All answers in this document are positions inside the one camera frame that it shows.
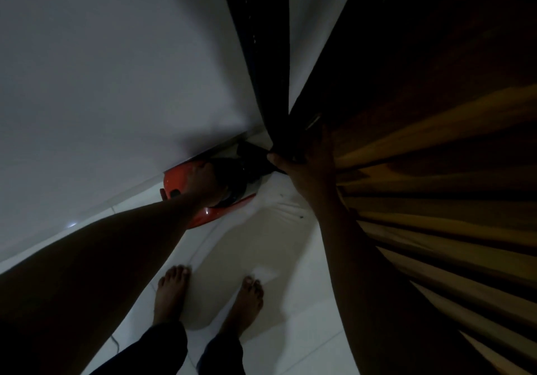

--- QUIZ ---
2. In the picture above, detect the person's left forearm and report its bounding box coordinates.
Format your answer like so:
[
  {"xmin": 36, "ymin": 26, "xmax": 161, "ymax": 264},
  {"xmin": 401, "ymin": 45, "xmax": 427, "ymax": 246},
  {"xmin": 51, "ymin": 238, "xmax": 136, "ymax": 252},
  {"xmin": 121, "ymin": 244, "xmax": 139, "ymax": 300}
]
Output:
[{"xmin": 0, "ymin": 196, "xmax": 211, "ymax": 375}]

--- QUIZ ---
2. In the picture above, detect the person's right foot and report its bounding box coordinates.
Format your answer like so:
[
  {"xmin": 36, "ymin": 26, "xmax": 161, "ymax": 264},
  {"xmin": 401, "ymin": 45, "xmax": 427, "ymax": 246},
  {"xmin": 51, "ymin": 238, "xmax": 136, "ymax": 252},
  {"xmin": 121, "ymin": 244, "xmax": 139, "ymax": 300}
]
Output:
[{"xmin": 219, "ymin": 276, "xmax": 264, "ymax": 339}]

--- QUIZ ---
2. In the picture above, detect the black curtain panel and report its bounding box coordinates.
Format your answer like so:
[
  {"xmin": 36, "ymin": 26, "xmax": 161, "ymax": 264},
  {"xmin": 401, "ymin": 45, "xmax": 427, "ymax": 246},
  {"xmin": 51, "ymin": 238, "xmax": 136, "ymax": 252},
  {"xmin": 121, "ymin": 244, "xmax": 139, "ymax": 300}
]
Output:
[{"xmin": 217, "ymin": 0, "xmax": 294, "ymax": 158}]

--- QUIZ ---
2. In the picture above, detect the person's left hand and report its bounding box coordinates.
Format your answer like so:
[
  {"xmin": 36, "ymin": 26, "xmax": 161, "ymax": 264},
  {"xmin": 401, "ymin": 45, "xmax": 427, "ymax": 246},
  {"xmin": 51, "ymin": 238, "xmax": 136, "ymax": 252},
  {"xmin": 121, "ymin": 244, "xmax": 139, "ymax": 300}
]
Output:
[{"xmin": 184, "ymin": 161, "xmax": 226, "ymax": 208}]

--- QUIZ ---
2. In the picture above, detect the person's right forearm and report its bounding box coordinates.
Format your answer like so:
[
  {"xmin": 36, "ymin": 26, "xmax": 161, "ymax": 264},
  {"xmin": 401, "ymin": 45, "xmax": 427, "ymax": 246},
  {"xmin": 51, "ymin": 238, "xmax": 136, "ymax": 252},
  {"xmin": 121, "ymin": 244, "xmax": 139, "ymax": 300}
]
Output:
[{"xmin": 311, "ymin": 193, "xmax": 500, "ymax": 375}]

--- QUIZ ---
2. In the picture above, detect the person's dark trouser leg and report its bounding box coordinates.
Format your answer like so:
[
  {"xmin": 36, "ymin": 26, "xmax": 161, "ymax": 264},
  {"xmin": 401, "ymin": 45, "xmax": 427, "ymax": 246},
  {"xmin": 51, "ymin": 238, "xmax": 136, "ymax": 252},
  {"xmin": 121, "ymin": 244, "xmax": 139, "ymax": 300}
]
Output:
[
  {"xmin": 89, "ymin": 321, "xmax": 189, "ymax": 375},
  {"xmin": 197, "ymin": 334, "xmax": 246, "ymax": 375}
]

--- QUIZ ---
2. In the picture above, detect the person's left foot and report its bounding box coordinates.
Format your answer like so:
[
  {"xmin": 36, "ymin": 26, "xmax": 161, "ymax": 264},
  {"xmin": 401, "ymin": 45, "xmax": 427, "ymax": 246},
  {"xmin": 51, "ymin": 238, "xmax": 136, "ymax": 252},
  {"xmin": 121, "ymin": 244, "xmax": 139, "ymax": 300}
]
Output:
[{"xmin": 153, "ymin": 265, "xmax": 192, "ymax": 326}]

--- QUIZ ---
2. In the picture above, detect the white floor mat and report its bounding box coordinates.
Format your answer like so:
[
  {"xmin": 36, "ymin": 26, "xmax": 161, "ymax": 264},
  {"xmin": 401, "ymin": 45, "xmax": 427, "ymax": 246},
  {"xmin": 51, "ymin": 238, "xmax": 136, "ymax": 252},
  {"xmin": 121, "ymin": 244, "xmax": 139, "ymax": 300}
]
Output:
[{"xmin": 180, "ymin": 172, "xmax": 323, "ymax": 332}]

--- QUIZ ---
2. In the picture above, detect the person's right dark trouser leg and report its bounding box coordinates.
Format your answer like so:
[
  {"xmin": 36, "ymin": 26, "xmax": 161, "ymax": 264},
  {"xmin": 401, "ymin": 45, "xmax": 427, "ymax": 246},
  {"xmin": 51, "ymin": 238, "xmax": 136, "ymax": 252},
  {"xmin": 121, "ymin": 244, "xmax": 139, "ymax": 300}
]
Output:
[{"xmin": 197, "ymin": 334, "xmax": 246, "ymax": 375}]

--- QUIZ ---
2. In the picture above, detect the person's right hand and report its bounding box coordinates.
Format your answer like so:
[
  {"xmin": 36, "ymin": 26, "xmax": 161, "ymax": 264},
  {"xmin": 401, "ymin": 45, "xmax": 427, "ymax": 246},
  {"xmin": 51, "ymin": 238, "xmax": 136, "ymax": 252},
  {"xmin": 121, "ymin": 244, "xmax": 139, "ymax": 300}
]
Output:
[{"xmin": 267, "ymin": 125, "xmax": 340, "ymax": 210}]

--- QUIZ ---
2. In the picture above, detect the person's foot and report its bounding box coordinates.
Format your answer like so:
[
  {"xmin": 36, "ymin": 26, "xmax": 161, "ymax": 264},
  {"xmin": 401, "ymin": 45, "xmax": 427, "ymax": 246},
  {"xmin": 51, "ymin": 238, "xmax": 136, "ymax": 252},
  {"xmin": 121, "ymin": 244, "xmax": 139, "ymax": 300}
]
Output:
[
  {"xmin": 219, "ymin": 276, "xmax": 264, "ymax": 339},
  {"xmin": 153, "ymin": 265, "xmax": 192, "ymax": 326}
]

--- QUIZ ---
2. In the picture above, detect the red and black floor appliance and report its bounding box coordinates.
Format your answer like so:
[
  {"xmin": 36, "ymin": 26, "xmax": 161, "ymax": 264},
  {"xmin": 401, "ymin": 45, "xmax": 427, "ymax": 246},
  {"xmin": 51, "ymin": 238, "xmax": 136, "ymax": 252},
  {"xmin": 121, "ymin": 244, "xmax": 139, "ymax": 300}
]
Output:
[{"xmin": 159, "ymin": 140, "xmax": 282, "ymax": 230}]

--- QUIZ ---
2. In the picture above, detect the person's left dark trouser leg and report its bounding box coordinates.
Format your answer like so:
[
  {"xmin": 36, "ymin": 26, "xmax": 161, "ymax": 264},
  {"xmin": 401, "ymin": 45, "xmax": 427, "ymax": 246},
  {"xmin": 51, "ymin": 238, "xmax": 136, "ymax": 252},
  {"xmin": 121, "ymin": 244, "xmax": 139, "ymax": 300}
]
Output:
[{"xmin": 89, "ymin": 321, "xmax": 189, "ymax": 375}]

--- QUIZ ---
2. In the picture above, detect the yellow brown curtain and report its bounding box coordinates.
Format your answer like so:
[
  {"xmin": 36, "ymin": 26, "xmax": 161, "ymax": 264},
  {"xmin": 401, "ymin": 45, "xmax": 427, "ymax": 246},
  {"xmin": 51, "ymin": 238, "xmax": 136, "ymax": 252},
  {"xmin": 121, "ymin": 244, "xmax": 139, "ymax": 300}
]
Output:
[{"xmin": 289, "ymin": 0, "xmax": 537, "ymax": 375}]

